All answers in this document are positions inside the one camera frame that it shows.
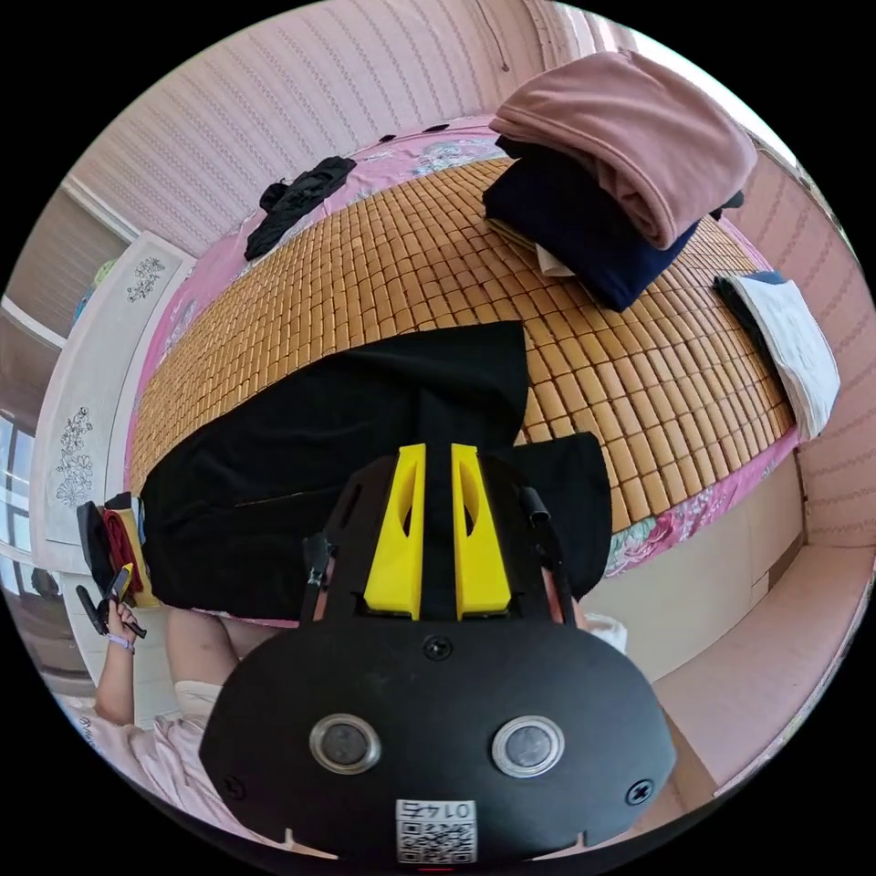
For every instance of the bed with woven mat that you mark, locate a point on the bed with woven mat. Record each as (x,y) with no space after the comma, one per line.
(424,274)

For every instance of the white cupboard with flower print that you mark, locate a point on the white cupboard with flower print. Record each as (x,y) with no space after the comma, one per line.
(103,383)

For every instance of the crumpled black garment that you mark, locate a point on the crumpled black garment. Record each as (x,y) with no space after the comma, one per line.
(294,202)

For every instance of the person's left forearm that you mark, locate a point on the person's left forearm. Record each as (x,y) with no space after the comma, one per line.
(116,677)

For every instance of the folded white and dark garments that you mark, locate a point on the folded white and dark garments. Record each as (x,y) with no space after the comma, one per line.
(787,342)

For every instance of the person's body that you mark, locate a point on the person's body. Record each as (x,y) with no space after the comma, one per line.
(198,657)

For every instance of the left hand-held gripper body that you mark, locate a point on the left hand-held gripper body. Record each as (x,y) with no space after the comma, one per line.
(91,609)

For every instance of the pile of clothes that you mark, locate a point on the pile of clothes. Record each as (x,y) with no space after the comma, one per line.
(616,171)
(120,541)

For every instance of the person's left hand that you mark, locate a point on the person's left hand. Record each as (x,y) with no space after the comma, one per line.
(120,619)

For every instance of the person's right hand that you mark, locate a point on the person's right hand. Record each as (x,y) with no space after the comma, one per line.
(556,588)

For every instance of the window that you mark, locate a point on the window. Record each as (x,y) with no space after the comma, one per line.
(15,479)

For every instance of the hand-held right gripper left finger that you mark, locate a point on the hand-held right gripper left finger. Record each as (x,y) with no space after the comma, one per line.
(391,547)

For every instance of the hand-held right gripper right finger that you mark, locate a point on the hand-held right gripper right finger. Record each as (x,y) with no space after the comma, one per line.
(483,554)

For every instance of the black long pants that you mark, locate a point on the black long pants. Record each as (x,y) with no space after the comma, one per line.
(287,465)

